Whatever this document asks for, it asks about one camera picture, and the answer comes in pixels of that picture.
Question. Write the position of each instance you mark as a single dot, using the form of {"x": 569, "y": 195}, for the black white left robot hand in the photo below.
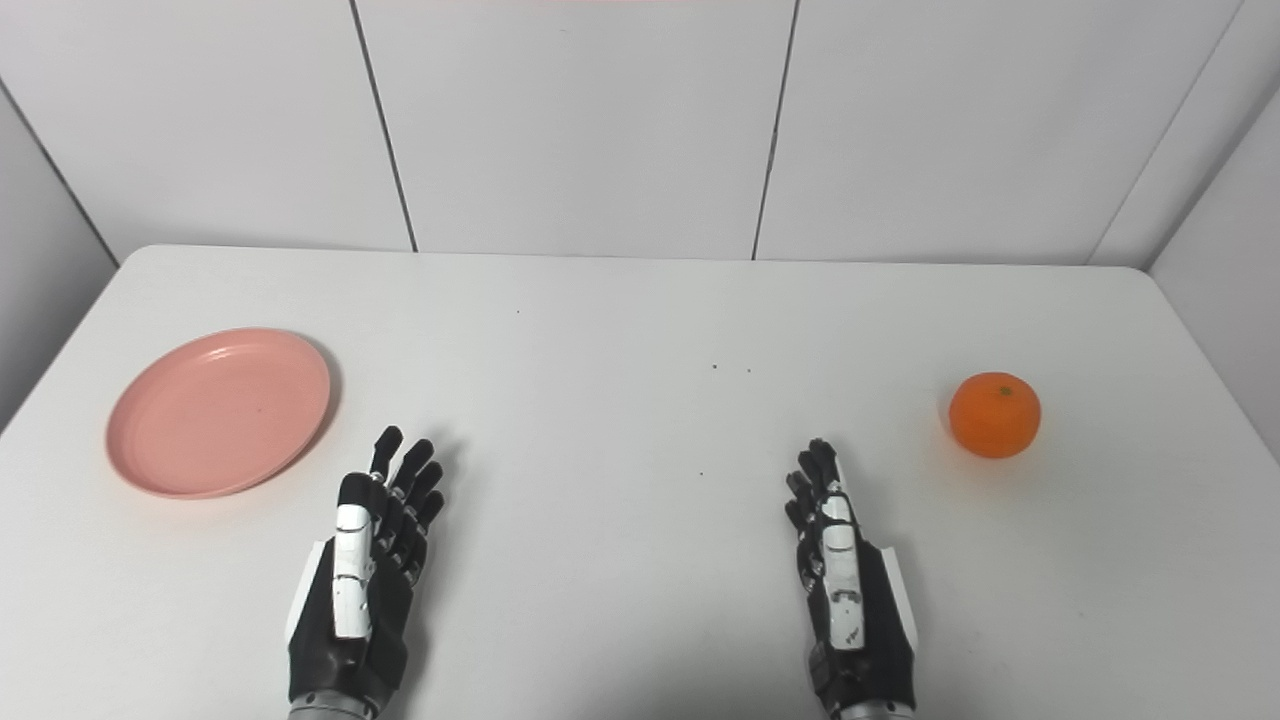
{"x": 352, "y": 600}

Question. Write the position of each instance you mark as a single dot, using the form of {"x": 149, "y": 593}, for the orange fruit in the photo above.
{"x": 995, "y": 415}

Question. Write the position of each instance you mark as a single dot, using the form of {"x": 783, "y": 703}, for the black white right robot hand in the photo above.
{"x": 850, "y": 610}

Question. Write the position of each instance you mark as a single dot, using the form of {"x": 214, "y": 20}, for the pink round plate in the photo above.
{"x": 218, "y": 412}

